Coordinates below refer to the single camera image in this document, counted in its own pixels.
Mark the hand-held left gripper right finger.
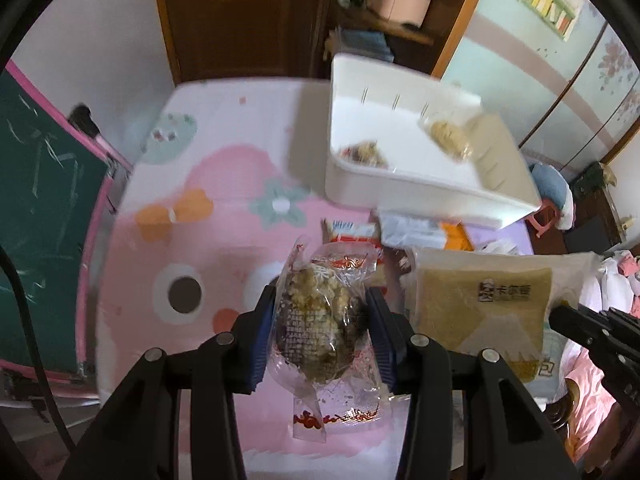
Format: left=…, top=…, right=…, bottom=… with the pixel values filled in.
left=366, top=288, right=583, bottom=480

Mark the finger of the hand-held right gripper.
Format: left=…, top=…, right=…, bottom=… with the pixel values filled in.
left=577, top=304, right=640, bottom=333
left=548, top=305, right=618, bottom=356

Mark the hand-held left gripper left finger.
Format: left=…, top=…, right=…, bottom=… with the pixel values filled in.
left=57, top=284, right=280, bottom=480

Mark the clear rice cracker packet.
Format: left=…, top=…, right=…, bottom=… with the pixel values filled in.
left=267, top=236, right=393, bottom=445

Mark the sliced toast bread packet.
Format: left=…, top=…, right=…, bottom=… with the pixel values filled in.
left=400, top=246, right=601, bottom=386

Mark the white plastic bin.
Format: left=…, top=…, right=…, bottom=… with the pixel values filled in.
left=325, top=52, right=543, bottom=231

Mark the pink cloth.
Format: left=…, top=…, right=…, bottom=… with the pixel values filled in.
left=565, top=347, right=618, bottom=463

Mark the white cloth pile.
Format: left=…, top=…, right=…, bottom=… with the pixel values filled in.
left=597, top=250, right=640, bottom=316

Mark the dark wooden cabinet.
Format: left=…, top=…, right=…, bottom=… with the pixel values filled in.
left=565, top=160, right=631, bottom=256

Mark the pink plastic stool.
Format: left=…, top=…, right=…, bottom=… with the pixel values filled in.
left=525, top=200, right=561, bottom=238

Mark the red and white cookie packet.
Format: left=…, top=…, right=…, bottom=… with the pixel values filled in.
left=320, top=217, right=386, bottom=281

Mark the white flat snack packet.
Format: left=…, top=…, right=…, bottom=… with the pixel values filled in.
left=375, top=210, right=446, bottom=250

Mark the orange snack packet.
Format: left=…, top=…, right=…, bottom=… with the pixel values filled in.
left=440, top=222, right=473, bottom=252

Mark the blue cushion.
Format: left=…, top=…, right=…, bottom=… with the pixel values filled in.
left=530, top=162, right=576, bottom=231

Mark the pink printed mat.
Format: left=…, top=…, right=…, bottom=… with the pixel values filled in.
left=95, top=77, right=536, bottom=476

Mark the dark mixed snack packet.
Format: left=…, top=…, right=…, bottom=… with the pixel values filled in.
left=340, top=140, right=390, bottom=168

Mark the yellow puffed snack packet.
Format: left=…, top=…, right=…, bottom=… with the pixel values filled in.
left=419, top=112, right=488, bottom=163

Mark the pale floral wardrobe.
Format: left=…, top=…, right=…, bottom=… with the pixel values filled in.
left=440, top=0, right=640, bottom=166

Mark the black board eraser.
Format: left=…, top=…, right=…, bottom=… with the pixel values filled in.
left=67, top=104, right=106, bottom=141

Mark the stack of folded towels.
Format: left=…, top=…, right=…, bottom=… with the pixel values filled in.
left=325, top=27, right=396, bottom=63

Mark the brown wooden door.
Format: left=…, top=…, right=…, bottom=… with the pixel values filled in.
left=152, top=0, right=331, bottom=86

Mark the wooden shelf unit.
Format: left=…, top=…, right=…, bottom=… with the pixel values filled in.
left=310, top=0, right=496, bottom=81

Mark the black cable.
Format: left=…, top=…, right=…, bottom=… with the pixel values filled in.
left=0, top=245, right=78, bottom=456

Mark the green chalkboard with pink frame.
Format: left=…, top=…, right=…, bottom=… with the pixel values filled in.
left=0, top=60, right=133, bottom=386

